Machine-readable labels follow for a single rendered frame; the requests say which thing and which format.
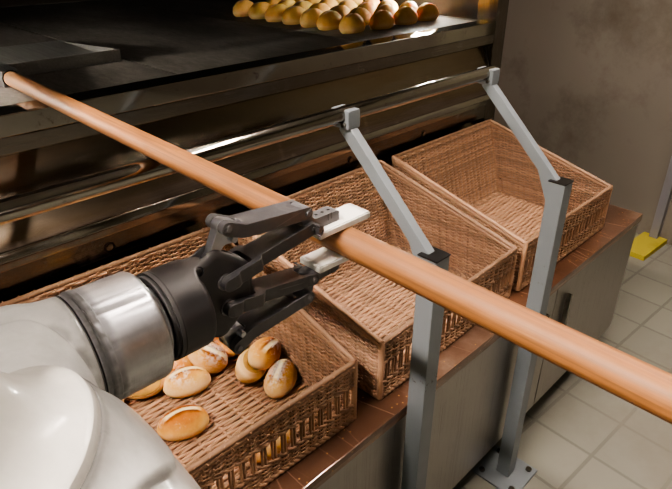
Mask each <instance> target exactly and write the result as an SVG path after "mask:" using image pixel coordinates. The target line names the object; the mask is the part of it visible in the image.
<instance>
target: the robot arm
mask: <svg viewBox="0 0 672 489"><path fill-rule="evenodd" d="M369 217H370V212H369V211H368V210H365V209H363V208H361V207H358V206H356V205H353V204H351V203H348V204H346V205H343V206H341V207H338V208H336V209H334V208H331V207H328V206H325V207H323V208H320V209H318V210H315V211H313V210H312V208H310V207H308V206H306V205H304V204H302V203H299V202H297V201H295V200H288V201H284V202H280V203H276V204H272V205H269V206H265V207H261V208H257V209H253V210H249V211H245V212H241V213H237V214H234V215H230V216H229V215H222V214H215V213H211V214H209V215H208V216H207V217H206V220H205V223H206V225H207V226H208V227H210V232H209V235H208V239H207V242H206V245H205V246H202V247H200V248H199V249H198V250H197V251H196V252H195V253H194V254H193V255H191V256H190V257H188V258H185V259H180V260H174V261H170V262H168V263H165V264H163V265H160V266H158V267H155V268H153V269H150V270H147V271H145V272H142V273H140V274H138V275H137V276H135V275H133V274H131V273H129V272H125V271H122V272H117V273H115V274H112V275H109V276H107V277H104V278H102V279H99V280H96V281H94V282H91V283H88V284H86V285H83V286H81V287H78V288H75V289H73V290H66V291H64V292H61V293H60V294H59V295H57V296H54V297H50V298H47V299H44V300H41V301H36V302H31V303H24V304H11V305H5V306H2V307H0V489H201V488H200V486H199V485H198V484H197V482H196V481H195V480H194V479H193V478H192V476H191V475H190V474H189V473H188V471H187V470H186V469H185V468H184V467H183V466H182V464H181V463H180V462H179V461H178V460H177V459H176V458H175V456H174V455H173V454H172V452H171V450H170V449H169V447H168V446H167V444H166V443H165V442H164V441H163V439H162V438H161V437H160V436H159V435H158V433H157V432H156V431H155V430H154V429H153V428H152V427H151V426H150V425H149V424H148V423H147V422H146V421H145V420H144V419H143V418H142V417H141V416H140V415H139V414H137V413H136V412H135V411H134V410H133V409H132V408H131V407H129V406H128V405H127V404H125V403H124V402H123V401H121V400H123V399H125V398H127V397H129V396H130V395H132V394H134V393H136V392H138V391H140V390H142V389H144V388H146V387H148V386H150V385H151V384H153V383H155V382H157V381H159V380H161V379H163V378H165V377H166V376H168V375H169V374H170V372H171V371H172V369H173V366H174V361H178V360H180V359H182V358H184V357H186V356H188V355H190V354H191V353H193V352H195V351H197V350H199V349H201V348H203V347H205V346H207V345H209V344H210V343H211V342H212V341H213V339H214V338H219V341H220V342H221V343H222V344H224V345H225V346H226V347H228V348H229V349H230V350H231V351H233V352H234V353H235V354H240V353H241V352H242V351H243V350H244V349H245V348H246V347H247V346H248V345H249V344H250V343H251V342H252V341H253V340H254V339H255V338H256V337H258V336H259V335H261V334H262V333H264V332H266V331H267V330H269V329H270V328H272V327H273V326H275V325H277V324H278V323H280V322H281V321H283V320H285V319H286V318H288V317H289V316H291V315H292V314H294V313H296V312H297V311H299V310H300V309H302V308H303V307H305V306H307V305H308V304H310V303H311V302H312V301H313V300H314V297H315V295H314V293H313V292H312V290H313V286H314V285H316V284H317V283H318V281H319V279H321V278H323V277H325V276H328V275H330V274H331V273H334V272H336V271H337V270H338V269H339V264H342V263H344V262H346V261H348V260H349V259H347V258H345V257H343V256H341V255H339V254H337V253H335V252H333V251H331V250H329V249H327V248H325V247H322V248H320V249H317V250H315V251H313V252H311V253H308V254H306V255H304V256H302V257H300V263H302V264H304V265H305V266H304V267H303V266H301V265H300V264H298V263H296V262H294V264H296V265H297V266H296V265H294V267H291V268H288V269H284V270H281V271H278V272H274V273H271V274H267V275H264V276H261V277H257V278H254V279H252V277H254V276H255V275H257V274H258V273H260V272H262V271H263V270H264V265H266V264H268V263H269V262H271V261H272V260H274V259H276V258H277V257H279V256H281V255H282V254H284V253H285V252H287V251H289V250H290V249H292V248H294V247H295V246H297V245H298V244H300V243H302V242H303V241H305V240H307V239H308V238H310V237H314V238H316V239H318V240H322V239H324V238H326V237H328V236H330V235H333V234H335V233H337V232H339V231H341V230H344V229H346V228H348V227H350V226H352V225H354V224H357V223H359V222H361V221H363V220H365V219H368V218H369ZM265 232H266V233H265ZM262 233H265V234H263V235H261V236H260V237H258V238H256V239H254V240H253V241H251V242H249V243H247V244H246V245H238V246H235V247H234V248H232V249H230V250H228V251H226V250H223V249H222V248H223V246H225V245H226V244H230V243H236V242H237V241H238V238H247V237H251V236H255V235H258V234H262ZM295 296H296V298H295V299H294V297H295ZM244 312H245V313H244Z"/></svg>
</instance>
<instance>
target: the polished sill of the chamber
mask: <svg viewBox="0 0 672 489"><path fill-rule="evenodd" d="M494 30H495V22H493V21H484V20H478V21H473V22H467V23H462V24H456V25H451V26H445V27H440V28H434V29H428V30H423V31H417V32H412V33H406V34H401V35H395V36H390V37H384V38H379V39H373V40H367V41H362V42H356V43H351V44H345V45H340V46H334V47H329V48H323V49H317V50H312V51H306V52H301V53H295V54H290V55H284V56H279V57H273V58H268V59H262V60H256V61H251V62H245V63H240V64H234V65H229V66H223V67H218V68H212V69H206V70H201V71H195V72H190V73H184V74H179V75H173V76H168V77H162V78H156V79H151V80H145V81H140V82H134V83H129V84H123V85H118V86H112V87H107V88H101V89H95V90H90V91H84V92H79V93H73V94H68V95H66V96H68V97H71V98H73V99H75V100H77V101H79V102H82V103H84V104H86V105H88V106H90V107H92V108H95V109H97V110H99V111H101V112H103V113H105V114H108V115H114V114H119V113H124V112H128V111H133V110H138V109H142V108H147V107H152V106H157V105H161V104H166V103H171V102H175V101H180V100H185V99H190V98H194V97H199V96H204V95H208V94H213V93H218V92H223V91H227V90H232V89H237V88H241V87H246V86H251V85H256V84H260V83H265V82H270V81H274V80H279V79H284V78H288V77H293V76H298V75H303V74H307V73H312V72H317V71H321V70H326V69H331V68H336V67H340V66H345V65H350V64H354V63H359V62H364V61H369V60H373V59H378V58H383V57H387V56H392V55H397V54H402V53H406V52H411V51H416V50H420V49H425V48H430V47H435V46H439V45H444V44H449V43H453V42H458V41H463V40H467V39H472V38H477V37H482V36H486V35H491V34H494ZM76 122H79V121H77V120H75V119H73V118H71V117H69V116H67V115H65V114H63V113H61V112H59V111H57V110H55V109H53V108H51V107H49V106H47V105H46V104H44V103H42V102H40V101H38V100H34V101H29V102H23V103H18V104H12V105H7V106H1V107H0V139H1V138H6V137H11V136H15V135H20V134H25V133H29V132H34V131H39V130H44V129H48V128H53V127H58V126H62V125H67V124H72V123H76Z"/></svg>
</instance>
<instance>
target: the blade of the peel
mask: <svg viewBox="0 0 672 489"><path fill-rule="evenodd" d="M120 61H122V60H121V53H120V49H115V48H108V47H101V46H94V45H87V44H80V43H73V42H64V41H61V40H56V41H48V42H39V43H31V44H23V45H14V46H6V47H0V62H2V63H5V64H7V65H9V66H11V67H14V68H16V69H18V72H19V74H21V75H23V76H27V75H34V74H40V73H47V72H53V71H60V70H67V69H73V68H80V67H86V66H93V65H100V64H106V63H113V62H120Z"/></svg>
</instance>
